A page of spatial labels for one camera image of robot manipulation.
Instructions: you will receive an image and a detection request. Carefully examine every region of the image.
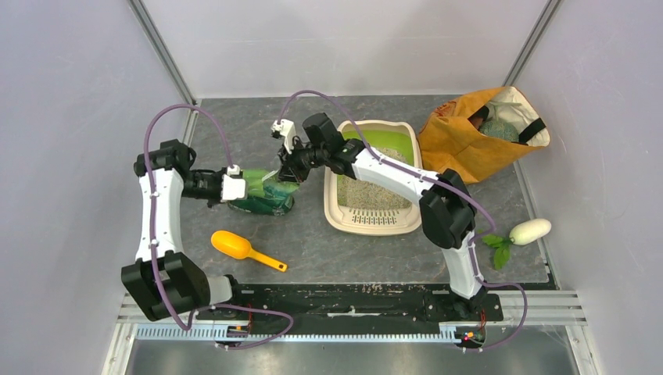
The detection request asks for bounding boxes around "white radish with leaves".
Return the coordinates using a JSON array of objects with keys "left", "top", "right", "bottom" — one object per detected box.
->
[{"left": 482, "top": 219, "right": 552, "bottom": 270}]

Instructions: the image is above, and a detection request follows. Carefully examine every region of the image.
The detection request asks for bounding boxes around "beige green litter box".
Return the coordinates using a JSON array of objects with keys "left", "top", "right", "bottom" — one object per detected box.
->
[{"left": 323, "top": 120, "right": 422, "bottom": 236}]

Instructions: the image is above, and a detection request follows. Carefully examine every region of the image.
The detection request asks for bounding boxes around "orange tote bag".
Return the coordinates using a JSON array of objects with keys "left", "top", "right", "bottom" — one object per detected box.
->
[{"left": 418, "top": 86, "right": 551, "bottom": 184}]

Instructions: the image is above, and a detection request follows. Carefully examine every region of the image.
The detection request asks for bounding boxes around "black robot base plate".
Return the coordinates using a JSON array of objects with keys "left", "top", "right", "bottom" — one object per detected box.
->
[{"left": 194, "top": 281, "right": 504, "bottom": 332}]

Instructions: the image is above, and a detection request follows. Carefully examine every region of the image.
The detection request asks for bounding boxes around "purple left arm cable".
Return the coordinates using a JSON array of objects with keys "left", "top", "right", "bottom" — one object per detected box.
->
[{"left": 143, "top": 103, "right": 295, "bottom": 352}]

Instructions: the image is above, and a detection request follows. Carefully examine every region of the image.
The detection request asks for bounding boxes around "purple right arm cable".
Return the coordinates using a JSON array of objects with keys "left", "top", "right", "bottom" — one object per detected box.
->
[{"left": 277, "top": 90, "right": 529, "bottom": 353}]

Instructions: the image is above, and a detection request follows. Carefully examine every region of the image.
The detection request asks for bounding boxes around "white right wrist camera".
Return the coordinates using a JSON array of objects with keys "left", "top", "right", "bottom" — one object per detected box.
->
[{"left": 271, "top": 119, "right": 296, "bottom": 154}]

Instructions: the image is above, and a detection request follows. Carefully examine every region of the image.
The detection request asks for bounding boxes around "green cat litter bag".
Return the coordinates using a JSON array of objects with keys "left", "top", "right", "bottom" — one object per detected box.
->
[{"left": 228, "top": 169, "right": 299, "bottom": 216}]

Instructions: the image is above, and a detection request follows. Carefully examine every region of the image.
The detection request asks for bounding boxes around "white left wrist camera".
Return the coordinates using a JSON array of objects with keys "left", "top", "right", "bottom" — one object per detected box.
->
[{"left": 220, "top": 165, "right": 248, "bottom": 202}]

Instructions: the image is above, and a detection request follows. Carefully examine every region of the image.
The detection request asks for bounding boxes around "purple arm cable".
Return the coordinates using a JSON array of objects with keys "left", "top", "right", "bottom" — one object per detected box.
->
[
  {"left": 277, "top": 90, "right": 529, "bottom": 353},
  {"left": 143, "top": 103, "right": 295, "bottom": 352}
]

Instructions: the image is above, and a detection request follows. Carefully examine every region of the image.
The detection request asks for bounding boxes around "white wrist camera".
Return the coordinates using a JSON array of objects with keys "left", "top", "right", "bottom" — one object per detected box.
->
[
  {"left": 271, "top": 119, "right": 296, "bottom": 154},
  {"left": 220, "top": 165, "right": 248, "bottom": 202}
]

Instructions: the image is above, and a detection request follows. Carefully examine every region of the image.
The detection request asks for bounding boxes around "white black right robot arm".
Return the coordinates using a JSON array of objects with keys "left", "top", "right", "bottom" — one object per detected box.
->
[{"left": 271, "top": 112, "right": 487, "bottom": 320}]

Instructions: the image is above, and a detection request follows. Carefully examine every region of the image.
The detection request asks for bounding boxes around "green melon in bag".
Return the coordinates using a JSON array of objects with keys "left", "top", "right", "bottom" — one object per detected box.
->
[{"left": 476, "top": 106, "right": 519, "bottom": 143}]

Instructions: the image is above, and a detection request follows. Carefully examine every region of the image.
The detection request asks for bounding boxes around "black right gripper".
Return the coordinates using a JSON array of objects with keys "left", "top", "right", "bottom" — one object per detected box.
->
[{"left": 277, "top": 137, "right": 328, "bottom": 184}]

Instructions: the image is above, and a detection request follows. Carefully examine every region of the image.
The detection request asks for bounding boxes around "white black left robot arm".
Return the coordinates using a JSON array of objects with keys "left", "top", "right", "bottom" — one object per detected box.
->
[{"left": 120, "top": 140, "right": 248, "bottom": 321}]

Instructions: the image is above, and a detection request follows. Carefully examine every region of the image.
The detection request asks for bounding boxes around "yellow plastic scoop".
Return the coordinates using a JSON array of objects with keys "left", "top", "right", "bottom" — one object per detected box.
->
[{"left": 210, "top": 230, "right": 288, "bottom": 272}]

